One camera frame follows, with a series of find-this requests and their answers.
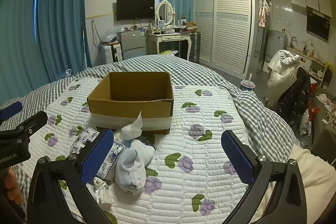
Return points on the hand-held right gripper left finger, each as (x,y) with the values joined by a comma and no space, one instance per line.
(96,157)

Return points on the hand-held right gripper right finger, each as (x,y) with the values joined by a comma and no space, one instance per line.
(237,158)

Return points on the small white object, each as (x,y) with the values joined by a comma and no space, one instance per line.
(68,71)

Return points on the clear plastic bag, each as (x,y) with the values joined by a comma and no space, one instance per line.
(110,35)

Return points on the hanging pink white clothes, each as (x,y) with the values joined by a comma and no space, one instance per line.
(263,14)

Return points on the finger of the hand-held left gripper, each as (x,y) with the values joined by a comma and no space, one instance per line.
(31,121)
(10,110)

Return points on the twisted white sock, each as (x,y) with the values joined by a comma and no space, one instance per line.
(131,130)

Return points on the quilted floral mat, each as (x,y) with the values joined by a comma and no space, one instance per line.
(197,187)

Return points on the white pole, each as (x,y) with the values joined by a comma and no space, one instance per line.
(85,50)

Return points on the brown cardboard box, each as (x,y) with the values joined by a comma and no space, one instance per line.
(131,108)

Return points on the wide teal curtain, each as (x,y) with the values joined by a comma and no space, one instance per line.
(18,43)

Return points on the floral tissue pack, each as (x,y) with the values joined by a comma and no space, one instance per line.
(115,154)

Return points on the black range hood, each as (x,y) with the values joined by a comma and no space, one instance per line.
(317,24)

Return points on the cluttered wooden shelf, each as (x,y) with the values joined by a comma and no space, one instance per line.
(316,66)

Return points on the person's left hand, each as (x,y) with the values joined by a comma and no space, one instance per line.
(10,183)

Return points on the black wall television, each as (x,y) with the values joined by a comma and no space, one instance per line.
(135,8)

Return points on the dark floral garment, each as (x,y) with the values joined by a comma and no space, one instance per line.
(296,98)

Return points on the grey washing machine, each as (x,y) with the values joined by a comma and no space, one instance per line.
(275,43)

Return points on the grey checked bedsheet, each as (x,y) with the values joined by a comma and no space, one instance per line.
(210,69)

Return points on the oval white mirror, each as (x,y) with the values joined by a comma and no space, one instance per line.
(165,12)

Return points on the small grey fridge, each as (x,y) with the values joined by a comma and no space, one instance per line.
(131,44)

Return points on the large white sock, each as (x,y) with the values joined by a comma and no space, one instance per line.
(131,169)

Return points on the white cloth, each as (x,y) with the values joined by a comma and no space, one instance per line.
(319,176)

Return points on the drink cup with straw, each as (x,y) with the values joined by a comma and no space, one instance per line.
(248,85)

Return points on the white louvred wardrobe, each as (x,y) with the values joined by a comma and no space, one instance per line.
(228,22)

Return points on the stack of boxes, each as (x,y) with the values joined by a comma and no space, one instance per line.
(190,26)

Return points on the white dressing table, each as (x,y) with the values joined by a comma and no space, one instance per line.
(168,38)

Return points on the yellow green bag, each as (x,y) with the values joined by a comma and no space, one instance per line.
(168,52)

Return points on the white suitcase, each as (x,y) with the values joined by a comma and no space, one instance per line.
(111,54)

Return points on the small white sock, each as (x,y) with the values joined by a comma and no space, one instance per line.
(103,191)

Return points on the metal faucet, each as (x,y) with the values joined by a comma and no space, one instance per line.
(292,41)

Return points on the red plastic bag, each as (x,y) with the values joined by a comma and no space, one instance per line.
(313,114)

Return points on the teal window curtain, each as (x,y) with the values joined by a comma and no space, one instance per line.
(63,19)

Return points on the dark suitcase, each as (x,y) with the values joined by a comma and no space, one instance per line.
(194,47)

